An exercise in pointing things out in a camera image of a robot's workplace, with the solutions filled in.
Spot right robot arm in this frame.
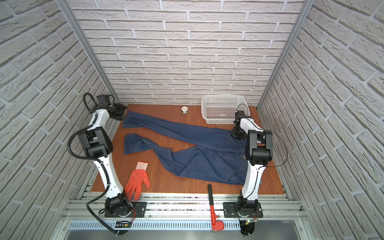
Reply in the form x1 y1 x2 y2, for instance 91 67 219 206
232 111 273 218

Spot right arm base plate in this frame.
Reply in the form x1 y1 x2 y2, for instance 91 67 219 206
223 202 264 219

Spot aluminium rail frame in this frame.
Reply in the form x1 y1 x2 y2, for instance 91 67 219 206
61 193 307 231

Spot white plastic basket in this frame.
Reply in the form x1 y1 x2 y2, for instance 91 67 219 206
201 95 251 125

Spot red pipe wrench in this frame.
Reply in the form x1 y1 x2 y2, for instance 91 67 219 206
208 184 225 232

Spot white tape roll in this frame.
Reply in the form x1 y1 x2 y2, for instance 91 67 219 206
181 106 189 114

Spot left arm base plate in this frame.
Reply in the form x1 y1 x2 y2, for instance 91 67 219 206
104 202 147 218

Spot blue denim trousers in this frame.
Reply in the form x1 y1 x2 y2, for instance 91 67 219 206
123 112 247 185

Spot black corrugated cable hose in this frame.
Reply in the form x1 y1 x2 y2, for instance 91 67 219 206
66 92 127 236

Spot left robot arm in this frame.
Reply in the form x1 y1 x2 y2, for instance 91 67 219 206
77 93 132 217

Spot red work glove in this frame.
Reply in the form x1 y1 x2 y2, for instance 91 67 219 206
125 162 151 201

